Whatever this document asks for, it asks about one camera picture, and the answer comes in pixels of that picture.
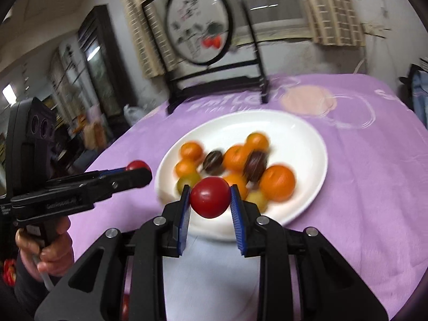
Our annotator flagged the green mandarin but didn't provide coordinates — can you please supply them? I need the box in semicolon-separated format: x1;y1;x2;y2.
177;173;201;194

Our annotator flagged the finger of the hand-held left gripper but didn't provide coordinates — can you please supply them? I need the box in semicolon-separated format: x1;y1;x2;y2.
80;169;129;180
45;168;153;205

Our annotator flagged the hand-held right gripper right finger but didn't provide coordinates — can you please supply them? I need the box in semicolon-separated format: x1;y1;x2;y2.
230;184;390;321

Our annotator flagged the dark wooden cabinet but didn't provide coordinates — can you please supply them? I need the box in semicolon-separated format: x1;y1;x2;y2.
78;4;137;124

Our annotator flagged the small tan round fruit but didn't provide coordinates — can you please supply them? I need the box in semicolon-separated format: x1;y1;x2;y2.
246;190;268;213

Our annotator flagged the person's left hand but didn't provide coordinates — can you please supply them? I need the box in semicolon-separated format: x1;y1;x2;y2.
15;216;75;278

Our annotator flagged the yellow-orange citrus fruit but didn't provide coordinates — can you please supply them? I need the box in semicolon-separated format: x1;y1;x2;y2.
246;133;270;152

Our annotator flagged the dark brown water chestnut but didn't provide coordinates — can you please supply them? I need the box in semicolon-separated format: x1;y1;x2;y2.
243;151;267;183
202;150;224;175

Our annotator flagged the white plastic bag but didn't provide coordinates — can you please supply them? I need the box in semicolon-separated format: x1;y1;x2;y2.
124;104;148;126

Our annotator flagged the person's left forearm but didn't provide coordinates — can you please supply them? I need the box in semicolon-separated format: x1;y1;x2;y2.
0;254;54;321

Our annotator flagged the blue cloth pile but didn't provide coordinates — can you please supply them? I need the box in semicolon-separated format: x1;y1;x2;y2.
411;70;428;124

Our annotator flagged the window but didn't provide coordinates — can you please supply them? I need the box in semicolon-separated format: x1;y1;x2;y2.
231;0;315;45

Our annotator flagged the tan chair cushion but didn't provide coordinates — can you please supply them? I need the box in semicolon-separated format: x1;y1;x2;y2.
83;122;101;148

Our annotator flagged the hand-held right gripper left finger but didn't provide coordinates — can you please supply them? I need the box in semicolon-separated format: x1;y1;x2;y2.
33;185;192;321

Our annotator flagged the white oval plate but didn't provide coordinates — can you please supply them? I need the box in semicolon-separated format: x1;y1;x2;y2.
155;110;328;241

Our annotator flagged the orange mandarin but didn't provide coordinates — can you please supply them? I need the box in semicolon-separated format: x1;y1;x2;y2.
175;159;198;178
223;144;251;172
223;172;250;198
259;165;297;203
180;141;204;161

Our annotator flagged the purple tablecloth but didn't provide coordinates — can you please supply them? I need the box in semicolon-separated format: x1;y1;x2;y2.
67;72;428;321

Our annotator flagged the black framed decorative screen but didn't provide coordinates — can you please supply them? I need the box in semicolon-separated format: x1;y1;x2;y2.
140;0;270;114

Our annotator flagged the beige checked curtain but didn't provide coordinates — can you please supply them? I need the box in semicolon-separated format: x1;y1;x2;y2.
294;0;366;45
114;0;178;79

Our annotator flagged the patterned curtain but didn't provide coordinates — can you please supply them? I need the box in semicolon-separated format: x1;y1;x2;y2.
50;60;78;121

